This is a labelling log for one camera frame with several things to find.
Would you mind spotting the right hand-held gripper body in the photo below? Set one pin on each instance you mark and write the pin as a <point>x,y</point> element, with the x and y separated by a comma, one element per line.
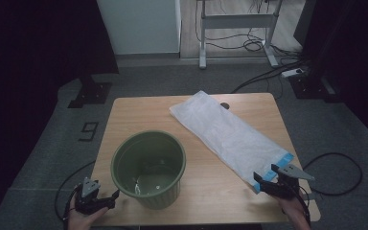
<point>284,187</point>

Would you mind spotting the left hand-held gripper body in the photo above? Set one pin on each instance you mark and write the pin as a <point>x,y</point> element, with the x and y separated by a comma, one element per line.
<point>87,199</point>

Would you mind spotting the green plastic trash bin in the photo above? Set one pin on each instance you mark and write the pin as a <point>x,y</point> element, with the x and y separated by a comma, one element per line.
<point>147,159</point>

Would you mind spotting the white blue-edged plastic bag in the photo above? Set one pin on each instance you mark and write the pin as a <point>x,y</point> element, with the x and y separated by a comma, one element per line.
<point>226,134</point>

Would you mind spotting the person's left hand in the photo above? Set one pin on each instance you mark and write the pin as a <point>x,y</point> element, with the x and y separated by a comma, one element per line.
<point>83,222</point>

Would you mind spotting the person's right hand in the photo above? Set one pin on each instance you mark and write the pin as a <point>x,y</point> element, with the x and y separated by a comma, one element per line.
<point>295,212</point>

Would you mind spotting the black stand base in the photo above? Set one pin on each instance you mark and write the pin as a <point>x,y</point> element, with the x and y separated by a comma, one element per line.
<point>91,92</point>
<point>310,86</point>

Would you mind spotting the white power strip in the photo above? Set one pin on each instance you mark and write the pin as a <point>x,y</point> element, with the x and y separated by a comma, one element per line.
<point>292,73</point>

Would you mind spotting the black curtain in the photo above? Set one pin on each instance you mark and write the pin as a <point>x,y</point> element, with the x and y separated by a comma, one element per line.
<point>348,48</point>
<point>28,64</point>

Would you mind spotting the white metal desk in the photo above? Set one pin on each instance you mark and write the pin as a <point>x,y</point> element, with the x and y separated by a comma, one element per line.
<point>236,21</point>

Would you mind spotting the white cabinet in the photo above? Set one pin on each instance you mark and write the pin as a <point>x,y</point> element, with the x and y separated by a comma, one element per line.
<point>139,25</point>

